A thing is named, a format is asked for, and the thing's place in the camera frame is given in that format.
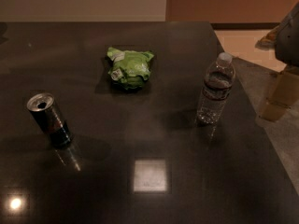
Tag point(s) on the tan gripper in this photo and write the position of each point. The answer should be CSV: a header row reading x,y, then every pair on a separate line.
x,y
289,46

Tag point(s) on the clear plastic water bottle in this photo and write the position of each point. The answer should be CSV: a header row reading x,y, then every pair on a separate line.
x,y
218,81

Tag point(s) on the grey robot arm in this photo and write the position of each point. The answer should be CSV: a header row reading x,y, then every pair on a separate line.
x,y
287,40

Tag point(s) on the green crumpled chip bag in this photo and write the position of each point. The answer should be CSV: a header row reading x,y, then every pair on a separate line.
x,y
130,69

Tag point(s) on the dark energy drink can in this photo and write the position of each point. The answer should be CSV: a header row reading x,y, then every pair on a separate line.
x,y
49,118

